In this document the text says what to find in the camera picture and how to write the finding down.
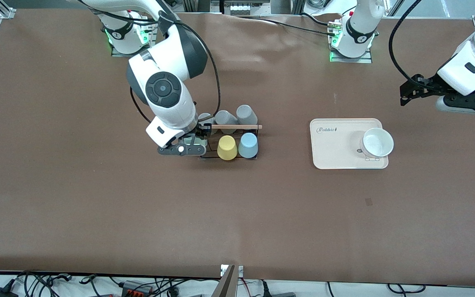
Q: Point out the whitish plastic cup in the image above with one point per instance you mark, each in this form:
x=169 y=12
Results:
x=205 y=118

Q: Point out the grey plastic cup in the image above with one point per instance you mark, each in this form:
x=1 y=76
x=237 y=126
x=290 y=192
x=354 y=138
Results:
x=226 y=119
x=246 y=114

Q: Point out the pale green plastic cup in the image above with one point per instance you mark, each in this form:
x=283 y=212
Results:
x=194 y=145

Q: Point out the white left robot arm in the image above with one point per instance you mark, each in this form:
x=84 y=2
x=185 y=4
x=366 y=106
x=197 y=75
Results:
x=359 y=24

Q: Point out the black plug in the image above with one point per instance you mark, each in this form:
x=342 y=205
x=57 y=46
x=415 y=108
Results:
x=278 y=294

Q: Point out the white bowl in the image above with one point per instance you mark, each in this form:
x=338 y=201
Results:
x=377 y=142

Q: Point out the yellow plastic cup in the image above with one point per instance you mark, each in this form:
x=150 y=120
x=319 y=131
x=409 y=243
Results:
x=226 y=147

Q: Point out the grey metal post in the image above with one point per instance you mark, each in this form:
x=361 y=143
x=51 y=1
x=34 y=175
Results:
x=226 y=284

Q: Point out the white power strip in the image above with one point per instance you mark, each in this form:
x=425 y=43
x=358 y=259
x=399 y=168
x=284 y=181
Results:
x=241 y=7

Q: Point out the beige rectangular tray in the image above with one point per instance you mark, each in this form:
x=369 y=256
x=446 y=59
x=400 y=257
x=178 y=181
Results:
x=332 y=148

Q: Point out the light blue plastic cup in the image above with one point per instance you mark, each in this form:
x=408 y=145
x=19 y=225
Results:
x=248 y=145

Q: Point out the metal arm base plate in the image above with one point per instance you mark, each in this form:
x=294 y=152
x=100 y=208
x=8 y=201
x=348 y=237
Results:
x=116 y=51
x=365 y=60

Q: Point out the black box with orange connectors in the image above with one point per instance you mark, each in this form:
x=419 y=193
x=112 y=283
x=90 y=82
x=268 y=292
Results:
x=136 y=288

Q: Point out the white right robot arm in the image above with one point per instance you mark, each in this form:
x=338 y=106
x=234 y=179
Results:
x=171 y=53

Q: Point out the black power adapter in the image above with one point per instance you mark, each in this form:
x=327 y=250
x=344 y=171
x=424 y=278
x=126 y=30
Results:
x=2 y=292

